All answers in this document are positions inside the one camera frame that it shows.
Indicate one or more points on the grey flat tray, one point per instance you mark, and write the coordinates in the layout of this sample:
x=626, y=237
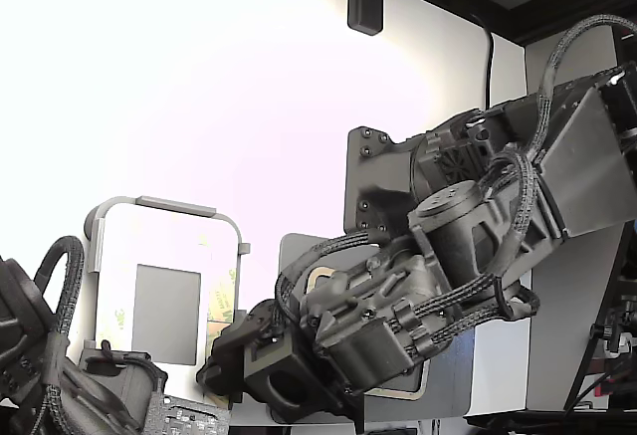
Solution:
x=450, y=370

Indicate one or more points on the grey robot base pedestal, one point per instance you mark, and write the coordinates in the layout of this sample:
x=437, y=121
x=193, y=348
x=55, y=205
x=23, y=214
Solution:
x=562, y=335

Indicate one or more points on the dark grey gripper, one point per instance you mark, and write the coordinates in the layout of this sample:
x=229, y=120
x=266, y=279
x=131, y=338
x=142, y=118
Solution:
x=368, y=345

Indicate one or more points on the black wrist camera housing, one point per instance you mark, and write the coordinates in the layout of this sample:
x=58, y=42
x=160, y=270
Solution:
x=256, y=365

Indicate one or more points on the tan rounded film frame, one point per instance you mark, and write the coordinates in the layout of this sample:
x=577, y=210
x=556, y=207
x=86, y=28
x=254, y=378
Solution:
x=323, y=272

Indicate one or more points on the black shelf frame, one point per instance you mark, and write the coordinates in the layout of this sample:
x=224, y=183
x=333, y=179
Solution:
x=507, y=24

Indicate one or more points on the white panel with screen window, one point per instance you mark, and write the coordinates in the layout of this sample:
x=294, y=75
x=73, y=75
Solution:
x=166, y=305

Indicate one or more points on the black perforated circuit board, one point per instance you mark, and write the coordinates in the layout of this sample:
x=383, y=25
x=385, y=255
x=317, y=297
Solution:
x=189, y=417

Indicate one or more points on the dark mounting plate with screws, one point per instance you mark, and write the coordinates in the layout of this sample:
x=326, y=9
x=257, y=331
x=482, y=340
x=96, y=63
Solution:
x=368, y=181

